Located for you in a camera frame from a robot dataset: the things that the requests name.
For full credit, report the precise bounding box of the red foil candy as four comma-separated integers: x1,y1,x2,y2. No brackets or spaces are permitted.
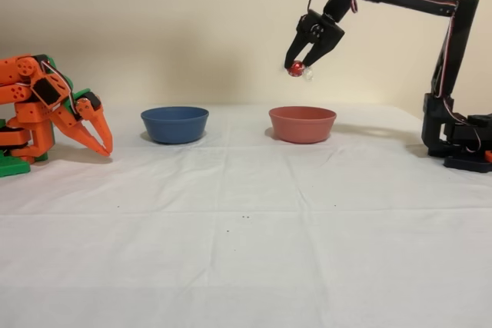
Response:
287,59,317,84

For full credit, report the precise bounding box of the red bowl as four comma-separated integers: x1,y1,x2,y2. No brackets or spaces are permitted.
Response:
268,106,337,144

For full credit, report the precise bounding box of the white tablecloth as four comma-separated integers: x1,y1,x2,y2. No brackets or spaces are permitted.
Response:
0,103,492,328

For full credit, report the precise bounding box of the blue bowl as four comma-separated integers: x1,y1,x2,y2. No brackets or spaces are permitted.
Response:
140,106,210,144

